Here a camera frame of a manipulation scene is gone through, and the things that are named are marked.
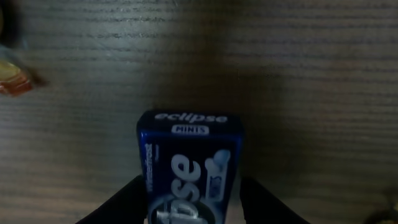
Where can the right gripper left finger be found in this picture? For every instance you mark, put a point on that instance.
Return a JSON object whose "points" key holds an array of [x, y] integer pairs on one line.
{"points": [[127, 205]]}

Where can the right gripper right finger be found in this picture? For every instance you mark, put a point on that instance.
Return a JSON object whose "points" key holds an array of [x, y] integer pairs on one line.
{"points": [[264, 208]]}

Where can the blue candy pack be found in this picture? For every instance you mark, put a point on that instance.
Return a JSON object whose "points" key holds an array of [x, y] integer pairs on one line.
{"points": [[186, 174]]}

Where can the gold candy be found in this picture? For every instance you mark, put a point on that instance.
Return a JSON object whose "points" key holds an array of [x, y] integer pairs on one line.
{"points": [[12, 79]]}

